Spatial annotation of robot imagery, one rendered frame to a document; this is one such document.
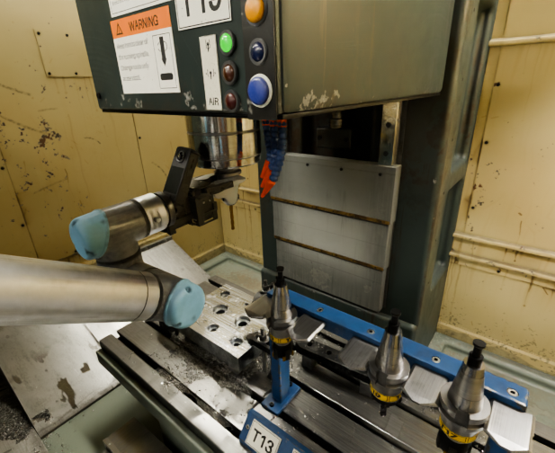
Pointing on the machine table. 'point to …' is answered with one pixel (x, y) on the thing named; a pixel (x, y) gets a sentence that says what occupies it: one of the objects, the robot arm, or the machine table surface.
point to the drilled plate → (232, 356)
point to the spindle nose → (224, 141)
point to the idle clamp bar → (311, 351)
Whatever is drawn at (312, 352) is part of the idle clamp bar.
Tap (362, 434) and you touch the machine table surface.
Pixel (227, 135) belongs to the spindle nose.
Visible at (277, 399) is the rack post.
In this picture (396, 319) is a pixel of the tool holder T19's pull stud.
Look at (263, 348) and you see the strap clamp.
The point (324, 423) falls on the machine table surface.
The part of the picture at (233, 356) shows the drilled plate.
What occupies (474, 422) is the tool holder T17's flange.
